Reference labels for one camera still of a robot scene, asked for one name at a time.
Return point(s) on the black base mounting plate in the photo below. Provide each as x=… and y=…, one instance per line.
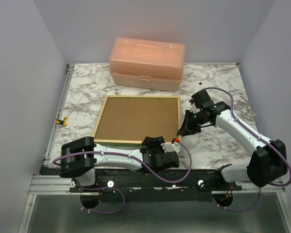
x=204, y=180

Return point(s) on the aluminium rail frame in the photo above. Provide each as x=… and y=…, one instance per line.
x=53, y=184

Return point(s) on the yellow black clamp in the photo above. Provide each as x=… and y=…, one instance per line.
x=61, y=122

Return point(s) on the brown backing board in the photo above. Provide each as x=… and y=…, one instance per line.
x=138, y=119

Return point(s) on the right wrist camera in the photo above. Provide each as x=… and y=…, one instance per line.
x=200, y=101

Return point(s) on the orange translucent plastic box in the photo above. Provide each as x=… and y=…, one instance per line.
x=147, y=64

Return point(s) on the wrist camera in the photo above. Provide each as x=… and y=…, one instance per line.
x=174, y=146
x=200, y=101

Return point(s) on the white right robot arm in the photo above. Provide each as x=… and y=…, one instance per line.
x=267, y=156

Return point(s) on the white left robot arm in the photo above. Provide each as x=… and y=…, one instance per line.
x=81, y=157

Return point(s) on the light wooden picture frame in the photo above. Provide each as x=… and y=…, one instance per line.
x=99, y=136

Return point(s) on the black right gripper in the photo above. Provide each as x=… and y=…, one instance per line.
x=184, y=130

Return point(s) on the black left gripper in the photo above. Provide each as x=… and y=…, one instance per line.
x=149, y=142

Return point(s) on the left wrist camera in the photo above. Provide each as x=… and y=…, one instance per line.
x=174, y=146

